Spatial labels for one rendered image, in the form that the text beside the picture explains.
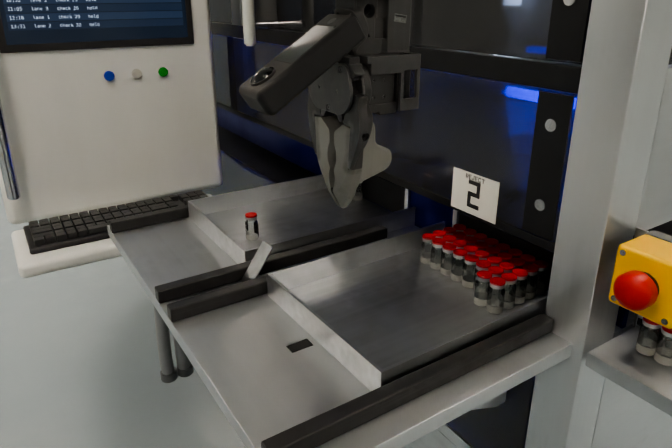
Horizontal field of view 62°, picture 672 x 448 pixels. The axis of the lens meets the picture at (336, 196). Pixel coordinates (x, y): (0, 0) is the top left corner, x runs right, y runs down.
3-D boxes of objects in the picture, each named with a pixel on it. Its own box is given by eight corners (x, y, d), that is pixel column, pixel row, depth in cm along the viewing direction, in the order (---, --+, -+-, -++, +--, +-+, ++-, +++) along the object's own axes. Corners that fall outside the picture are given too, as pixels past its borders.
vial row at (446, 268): (427, 257, 90) (429, 231, 89) (517, 306, 76) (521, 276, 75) (417, 261, 89) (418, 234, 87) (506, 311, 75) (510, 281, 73)
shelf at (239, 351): (326, 188, 128) (326, 180, 128) (608, 336, 73) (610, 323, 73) (108, 234, 104) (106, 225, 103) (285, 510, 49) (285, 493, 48)
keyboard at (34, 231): (203, 196, 139) (202, 186, 139) (224, 213, 128) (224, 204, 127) (23, 230, 119) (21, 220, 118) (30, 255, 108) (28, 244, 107)
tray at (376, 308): (442, 239, 97) (443, 221, 96) (574, 305, 77) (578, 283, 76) (267, 295, 79) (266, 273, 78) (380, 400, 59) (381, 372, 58)
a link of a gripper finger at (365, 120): (372, 171, 51) (374, 75, 48) (358, 174, 51) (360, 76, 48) (343, 159, 55) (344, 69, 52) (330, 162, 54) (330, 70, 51)
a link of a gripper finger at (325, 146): (379, 197, 59) (381, 111, 56) (331, 208, 56) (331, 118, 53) (361, 189, 61) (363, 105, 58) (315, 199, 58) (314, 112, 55)
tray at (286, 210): (338, 186, 124) (338, 171, 123) (414, 224, 103) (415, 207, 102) (189, 218, 106) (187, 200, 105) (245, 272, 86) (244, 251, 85)
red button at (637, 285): (626, 292, 61) (632, 260, 60) (662, 309, 58) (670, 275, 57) (605, 302, 59) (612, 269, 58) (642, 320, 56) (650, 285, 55)
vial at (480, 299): (480, 297, 78) (484, 268, 77) (493, 304, 77) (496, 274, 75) (470, 302, 77) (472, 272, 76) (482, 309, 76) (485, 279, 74)
